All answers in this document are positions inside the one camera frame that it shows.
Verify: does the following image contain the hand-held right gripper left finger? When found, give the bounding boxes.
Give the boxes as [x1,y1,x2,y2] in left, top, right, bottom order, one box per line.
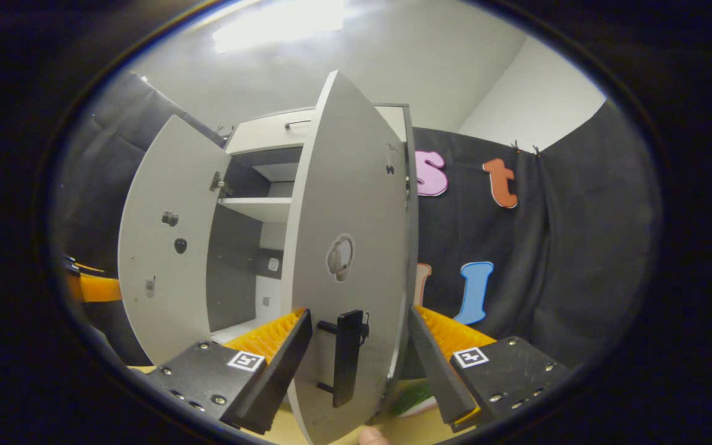
[146,308,313,436]

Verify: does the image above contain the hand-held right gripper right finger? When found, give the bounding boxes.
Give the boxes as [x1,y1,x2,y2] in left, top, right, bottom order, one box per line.
[407,305,570,433]

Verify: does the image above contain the white cabinet door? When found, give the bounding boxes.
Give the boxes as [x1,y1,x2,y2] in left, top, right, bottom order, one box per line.
[282,70,418,445]
[118,114,233,367]

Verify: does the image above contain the white grey cabinet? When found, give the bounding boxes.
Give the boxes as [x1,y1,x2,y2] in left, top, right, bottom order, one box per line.
[206,104,418,347]

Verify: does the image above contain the white cabinet shelf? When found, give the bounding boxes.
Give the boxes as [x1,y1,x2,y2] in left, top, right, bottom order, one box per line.
[211,318,265,344]
[218,197,293,224]

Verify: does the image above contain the white cabinet drawer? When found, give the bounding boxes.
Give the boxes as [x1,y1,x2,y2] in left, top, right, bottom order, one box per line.
[225,106,407,156]

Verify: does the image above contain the green white object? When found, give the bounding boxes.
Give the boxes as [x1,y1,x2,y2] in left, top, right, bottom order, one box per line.
[390,383,438,417]

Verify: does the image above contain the black door handle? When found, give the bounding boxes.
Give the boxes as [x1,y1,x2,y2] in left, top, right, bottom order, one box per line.
[317,310,370,409]

